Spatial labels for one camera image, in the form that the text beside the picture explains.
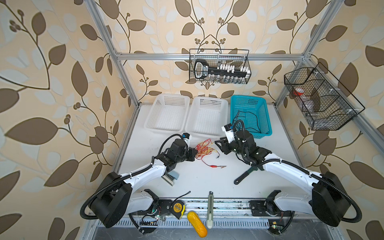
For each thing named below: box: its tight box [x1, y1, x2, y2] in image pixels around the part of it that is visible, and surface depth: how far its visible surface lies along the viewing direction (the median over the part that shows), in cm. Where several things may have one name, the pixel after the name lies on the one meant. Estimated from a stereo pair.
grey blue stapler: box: [161, 170, 180, 187], surface depth 84 cm
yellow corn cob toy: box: [187, 210, 208, 238], surface depth 69 cm
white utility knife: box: [207, 191, 214, 229], surface depth 75 cm
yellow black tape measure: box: [169, 200, 186, 220], surface depth 73 cm
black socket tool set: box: [194, 59, 252, 80], surface depth 84 cm
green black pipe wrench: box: [234, 165, 265, 185], surface depth 86 cm
